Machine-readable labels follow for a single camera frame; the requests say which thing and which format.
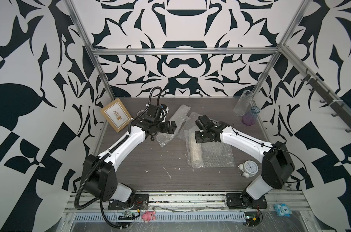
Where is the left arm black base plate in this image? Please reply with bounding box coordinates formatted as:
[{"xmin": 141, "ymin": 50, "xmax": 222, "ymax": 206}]
[{"xmin": 108, "ymin": 193, "xmax": 149, "ymax": 210}]

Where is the wooden framed picture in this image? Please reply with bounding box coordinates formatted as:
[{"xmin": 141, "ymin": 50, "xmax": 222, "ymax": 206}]
[{"xmin": 100, "ymin": 98, "xmax": 132, "ymax": 132}]

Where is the black corrugated cable conduit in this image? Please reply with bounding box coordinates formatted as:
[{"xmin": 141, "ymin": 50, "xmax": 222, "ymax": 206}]
[{"xmin": 73, "ymin": 86, "xmax": 164, "ymax": 230}]

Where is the left green circuit board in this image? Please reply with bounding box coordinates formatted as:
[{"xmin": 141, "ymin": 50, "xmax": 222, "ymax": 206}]
[{"xmin": 118, "ymin": 210, "xmax": 141, "ymax": 220}]

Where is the white vase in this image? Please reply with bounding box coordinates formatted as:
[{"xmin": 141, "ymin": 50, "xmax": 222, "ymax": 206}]
[{"xmin": 188, "ymin": 130, "xmax": 204, "ymax": 168}]

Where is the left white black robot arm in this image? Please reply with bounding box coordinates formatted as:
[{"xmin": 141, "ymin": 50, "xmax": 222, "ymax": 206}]
[{"xmin": 77, "ymin": 104, "xmax": 177, "ymax": 203}]

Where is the blue owl toy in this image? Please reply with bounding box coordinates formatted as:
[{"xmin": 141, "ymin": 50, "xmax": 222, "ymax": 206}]
[{"xmin": 274, "ymin": 204, "xmax": 292, "ymax": 217}]

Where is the white slotted cable duct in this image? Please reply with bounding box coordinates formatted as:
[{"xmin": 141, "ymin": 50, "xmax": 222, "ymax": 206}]
[{"xmin": 74, "ymin": 211, "xmax": 246, "ymax": 223}]

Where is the clear glass vase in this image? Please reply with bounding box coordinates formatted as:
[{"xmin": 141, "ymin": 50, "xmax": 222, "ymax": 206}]
[{"xmin": 233, "ymin": 90, "xmax": 253, "ymax": 117}]

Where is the white alarm clock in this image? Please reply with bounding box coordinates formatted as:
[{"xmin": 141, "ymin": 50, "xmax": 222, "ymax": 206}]
[{"xmin": 238, "ymin": 160, "xmax": 259, "ymax": 178}]

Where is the black hook rail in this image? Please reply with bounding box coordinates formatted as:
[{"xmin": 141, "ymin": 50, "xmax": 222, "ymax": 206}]
[{"xmin": 301, "ymin": 68, "xmax": 351, "ymax": 133}]

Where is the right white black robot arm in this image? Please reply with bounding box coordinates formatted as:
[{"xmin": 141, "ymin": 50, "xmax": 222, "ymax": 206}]
[{"xmin": 195, "ymin": 115, "xmax": 295, "ymax": 201}]

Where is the bubble wrap sheet around vase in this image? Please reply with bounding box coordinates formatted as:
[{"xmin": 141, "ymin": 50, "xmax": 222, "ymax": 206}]
[{"xmin": 177, "ymin": 112, "xmax": 201, "ymax": 141}]

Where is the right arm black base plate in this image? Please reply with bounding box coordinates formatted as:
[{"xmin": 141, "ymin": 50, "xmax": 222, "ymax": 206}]
[{"xmin": 226, "ymin": 193, "xmax": 267, "ymax": 209}]

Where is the iridescent bubble wrap bundle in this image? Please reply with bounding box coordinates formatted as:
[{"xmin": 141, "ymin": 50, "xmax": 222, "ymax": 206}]
[{"xmin": 185, "ymin": 127, "xmax": 235, "ymax": 168}]

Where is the brown tape roll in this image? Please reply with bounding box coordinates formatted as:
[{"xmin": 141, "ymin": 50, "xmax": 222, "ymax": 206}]
[{"xmin": 136, "ymin": 110, "xmax": 144, "ymax": 117}]

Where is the right circuit board with led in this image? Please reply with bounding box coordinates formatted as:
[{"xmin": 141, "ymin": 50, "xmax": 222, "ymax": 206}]
[{"xmin": 243, "ymin": 212, "xmax": 262, "ymax": 228}]

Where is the purple blue glass vase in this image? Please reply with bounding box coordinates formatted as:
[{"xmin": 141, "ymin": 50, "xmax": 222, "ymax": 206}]
[{"xmin": 242, "ymin": 106, "xmax": 261, "ymax": 126}]

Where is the pink pig toy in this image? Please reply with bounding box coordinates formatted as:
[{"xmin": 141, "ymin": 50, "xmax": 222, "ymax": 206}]
[{"xmin": 141, "ymin": 211, "xmax": 156, "ymax": 223}]

